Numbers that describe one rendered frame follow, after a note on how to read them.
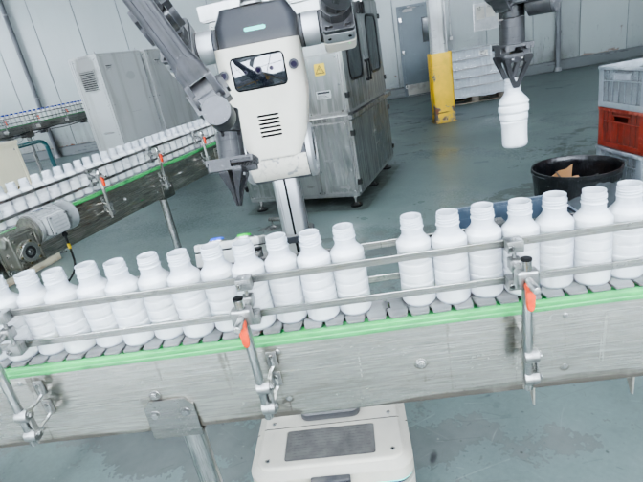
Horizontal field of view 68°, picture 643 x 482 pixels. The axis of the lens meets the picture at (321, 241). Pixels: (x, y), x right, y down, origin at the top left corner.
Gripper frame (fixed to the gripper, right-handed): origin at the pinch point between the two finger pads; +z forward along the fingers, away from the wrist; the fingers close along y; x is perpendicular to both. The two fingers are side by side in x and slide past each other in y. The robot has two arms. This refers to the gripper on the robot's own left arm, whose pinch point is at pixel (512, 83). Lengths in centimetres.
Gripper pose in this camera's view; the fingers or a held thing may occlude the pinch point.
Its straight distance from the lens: 130.2
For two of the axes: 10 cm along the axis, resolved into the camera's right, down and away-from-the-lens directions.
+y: -0.1, -3.8, 9.3
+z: 1.7, 9.1, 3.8
